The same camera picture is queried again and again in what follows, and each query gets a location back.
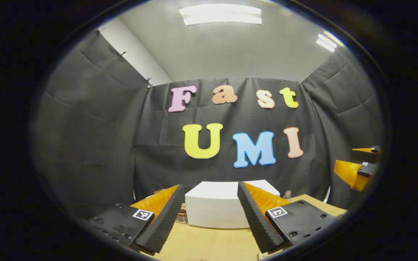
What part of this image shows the small ceiling light panel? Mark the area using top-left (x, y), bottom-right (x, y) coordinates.
top-left (316, 33), bottom-right (337, 52)

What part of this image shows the white microwave oven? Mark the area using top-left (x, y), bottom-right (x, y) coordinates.
top-left (185, 179), bottom-right (280, 229)

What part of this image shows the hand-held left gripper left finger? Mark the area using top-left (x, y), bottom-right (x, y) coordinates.
top-left (87, 184), bottom-right (186, 254)

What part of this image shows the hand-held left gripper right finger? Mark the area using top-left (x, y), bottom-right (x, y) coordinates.
top-left (237, 181), bottom-right (340, 254)

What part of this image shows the black backdrop cloth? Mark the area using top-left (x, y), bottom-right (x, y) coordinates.
top-left (31, 29), bottom-right (383, 220)

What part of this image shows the long ceiling light panel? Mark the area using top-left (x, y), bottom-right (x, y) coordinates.
top-left (179, 4), bottom-right (262, 26)

